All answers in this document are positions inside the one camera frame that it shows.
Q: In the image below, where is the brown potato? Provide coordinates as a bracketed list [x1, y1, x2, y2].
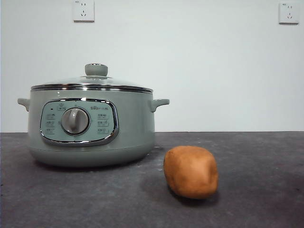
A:
[163, 145, 219, 200]

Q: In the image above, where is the glass lid with green knob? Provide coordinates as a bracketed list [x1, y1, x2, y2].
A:
[30, 63, 153, 93]

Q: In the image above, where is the pale green electric pot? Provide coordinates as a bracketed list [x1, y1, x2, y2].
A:
[17, 89, 170, 168]

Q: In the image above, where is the white wall socket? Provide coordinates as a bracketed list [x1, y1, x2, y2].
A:
[73, 0, 95, 23]
[278, 2, 300, 25]

